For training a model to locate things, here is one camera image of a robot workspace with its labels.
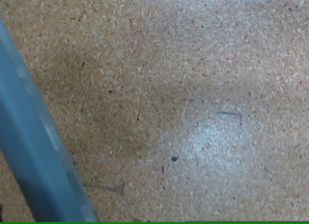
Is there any glass oven door with handle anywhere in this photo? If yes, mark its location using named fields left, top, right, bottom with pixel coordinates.
left=0, top=17, right=98, bottom=223

